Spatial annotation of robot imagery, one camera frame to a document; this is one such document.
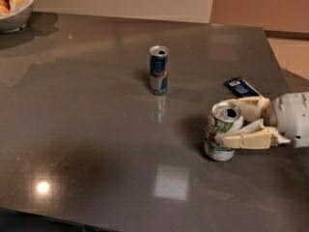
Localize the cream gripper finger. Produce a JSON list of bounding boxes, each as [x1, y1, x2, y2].
[[225, 96, 270, 122], [214, 119, 291, 150]]

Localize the orange fruit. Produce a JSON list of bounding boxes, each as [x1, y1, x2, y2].
[[0, 5, 10, 15], [9, 0, 24, 10]]

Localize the orange fruit bottom left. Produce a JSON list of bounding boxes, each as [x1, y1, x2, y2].
[[0, 5, 10, 15]]

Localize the white green 7up can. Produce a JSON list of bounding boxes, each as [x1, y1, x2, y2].
[[204, 101, 243, 161]]

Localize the orange fruit lower middle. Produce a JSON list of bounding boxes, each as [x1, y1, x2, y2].
[[9, 0, 24, 10]]

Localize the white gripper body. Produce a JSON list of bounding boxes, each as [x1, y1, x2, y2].
[[266, 92, 309, 148]]

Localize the white fruit bowl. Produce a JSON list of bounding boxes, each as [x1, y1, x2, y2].
[[0, 0, 35, 33]]

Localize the blue snack wrapper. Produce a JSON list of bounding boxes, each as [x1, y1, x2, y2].
[[224, 76, 260, 98]]

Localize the blue silver Red Bull can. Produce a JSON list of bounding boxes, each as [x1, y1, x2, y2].
[[149, 45, 169, 95]]

